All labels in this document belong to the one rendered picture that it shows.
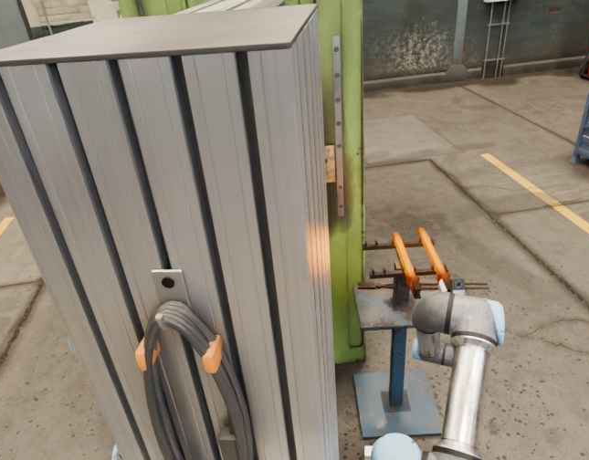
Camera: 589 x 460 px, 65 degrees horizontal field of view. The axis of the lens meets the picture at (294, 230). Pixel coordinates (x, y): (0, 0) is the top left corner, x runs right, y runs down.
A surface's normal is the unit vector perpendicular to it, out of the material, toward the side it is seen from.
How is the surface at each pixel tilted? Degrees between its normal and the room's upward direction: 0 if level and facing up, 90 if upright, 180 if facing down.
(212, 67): 90
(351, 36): 90
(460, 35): 90
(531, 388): 0
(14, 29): 90
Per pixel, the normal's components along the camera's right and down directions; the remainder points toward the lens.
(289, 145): -0.11, 0.51
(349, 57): 0.11, 0.50
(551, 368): -0.07, -0.86
